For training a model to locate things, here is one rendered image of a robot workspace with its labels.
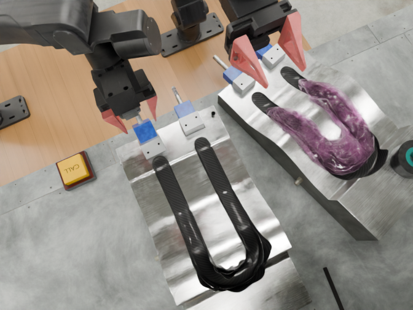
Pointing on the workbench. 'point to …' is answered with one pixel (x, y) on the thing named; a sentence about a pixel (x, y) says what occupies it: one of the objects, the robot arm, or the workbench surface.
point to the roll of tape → (402, 159)
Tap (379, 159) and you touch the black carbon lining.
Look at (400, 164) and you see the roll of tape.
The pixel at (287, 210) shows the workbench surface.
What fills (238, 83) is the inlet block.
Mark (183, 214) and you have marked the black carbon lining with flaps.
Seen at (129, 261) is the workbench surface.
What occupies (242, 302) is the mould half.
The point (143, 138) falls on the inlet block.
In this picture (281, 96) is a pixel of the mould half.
